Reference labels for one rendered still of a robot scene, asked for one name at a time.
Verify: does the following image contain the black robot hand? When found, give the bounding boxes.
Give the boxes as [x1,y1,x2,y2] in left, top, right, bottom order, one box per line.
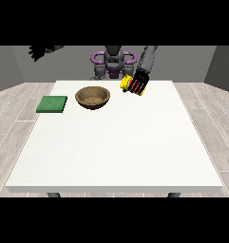
[28,46,48,63]
[122,69,150,95]

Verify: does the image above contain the yellow cup with melon print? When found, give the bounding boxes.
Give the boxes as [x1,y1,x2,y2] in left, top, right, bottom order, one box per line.
[120,74,147,97]

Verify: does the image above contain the brown wooden bowl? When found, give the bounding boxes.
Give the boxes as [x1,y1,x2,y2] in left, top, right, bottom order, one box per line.
[74,85,111,111]

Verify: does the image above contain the green square pad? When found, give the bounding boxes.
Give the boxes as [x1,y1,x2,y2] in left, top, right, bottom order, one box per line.
[35,95,68,114]

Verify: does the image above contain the grey robot trunk purple rings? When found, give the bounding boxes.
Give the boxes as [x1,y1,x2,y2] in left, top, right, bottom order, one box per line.
[89,46,139,82]

